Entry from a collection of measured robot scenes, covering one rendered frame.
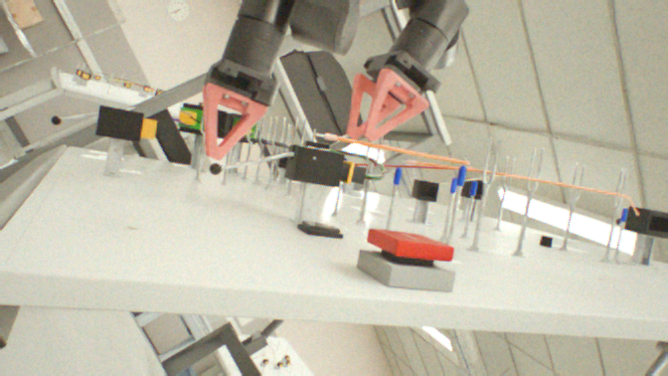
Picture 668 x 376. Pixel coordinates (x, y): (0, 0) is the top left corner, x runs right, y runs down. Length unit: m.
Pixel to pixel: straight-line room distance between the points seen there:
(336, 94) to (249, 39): 1.14
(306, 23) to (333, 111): 1.14
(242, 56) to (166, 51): 7.55
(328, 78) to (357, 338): 8.85
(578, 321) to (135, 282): 0.32
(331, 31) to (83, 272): 0.38
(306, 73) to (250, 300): 1.41
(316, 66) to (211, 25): 6.60
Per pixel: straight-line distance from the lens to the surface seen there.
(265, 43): 0.64
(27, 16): 7.53
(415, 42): 0.71
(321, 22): 0.62
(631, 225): 1.03
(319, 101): 1.74
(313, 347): 10.08
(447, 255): 0.44
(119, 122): 0.90
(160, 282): 0.34
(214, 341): 1.60
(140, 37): 8.13
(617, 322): 0.52
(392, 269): 0.42
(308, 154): 0.65
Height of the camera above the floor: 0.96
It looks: 17 degrees up
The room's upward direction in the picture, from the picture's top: 61 degrees clockwise
